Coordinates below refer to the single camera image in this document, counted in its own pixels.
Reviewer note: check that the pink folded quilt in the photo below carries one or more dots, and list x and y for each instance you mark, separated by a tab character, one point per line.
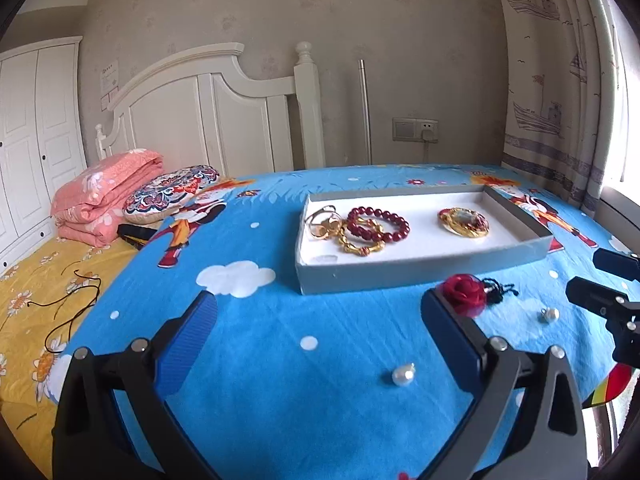
90	207

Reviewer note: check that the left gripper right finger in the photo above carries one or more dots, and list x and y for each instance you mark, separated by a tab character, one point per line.
525	417

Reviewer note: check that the grey shallow tray box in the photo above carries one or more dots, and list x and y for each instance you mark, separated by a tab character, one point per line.
430	253

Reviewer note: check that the wall paper notice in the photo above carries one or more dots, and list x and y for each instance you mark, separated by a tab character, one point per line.
109	82

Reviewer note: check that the yellow floral bedsheet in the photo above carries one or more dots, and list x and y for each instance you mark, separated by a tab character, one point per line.
44	299

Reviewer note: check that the jade pendant pink knot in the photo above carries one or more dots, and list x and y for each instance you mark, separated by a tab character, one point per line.
463	216

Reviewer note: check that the white bed headboard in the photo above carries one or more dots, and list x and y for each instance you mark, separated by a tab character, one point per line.
197	106

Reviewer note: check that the black fan on bed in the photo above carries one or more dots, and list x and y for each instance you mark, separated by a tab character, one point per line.
134	235

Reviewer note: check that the wall switch socket panel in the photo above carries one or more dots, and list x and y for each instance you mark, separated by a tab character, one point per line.
415	130

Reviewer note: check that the gold bangle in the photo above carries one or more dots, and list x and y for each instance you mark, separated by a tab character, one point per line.
479	229

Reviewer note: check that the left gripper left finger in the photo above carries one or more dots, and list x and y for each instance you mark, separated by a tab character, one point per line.
113	419

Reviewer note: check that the red fabric rose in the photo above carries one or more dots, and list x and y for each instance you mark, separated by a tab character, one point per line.
465	293

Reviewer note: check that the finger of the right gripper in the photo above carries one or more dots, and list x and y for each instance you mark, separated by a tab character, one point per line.
620	314
624	266

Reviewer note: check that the silver gold ring bangles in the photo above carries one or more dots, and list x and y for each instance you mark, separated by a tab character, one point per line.
324	223

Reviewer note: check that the white wardrobe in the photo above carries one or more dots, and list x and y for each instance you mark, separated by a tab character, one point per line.
41	145

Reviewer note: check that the silver metal pole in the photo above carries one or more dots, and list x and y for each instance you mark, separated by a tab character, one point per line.
365	109

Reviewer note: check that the patterned pillow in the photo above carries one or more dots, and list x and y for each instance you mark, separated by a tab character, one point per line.
165	194

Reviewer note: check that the ship print curtain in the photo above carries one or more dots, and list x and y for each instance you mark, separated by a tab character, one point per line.
560	116

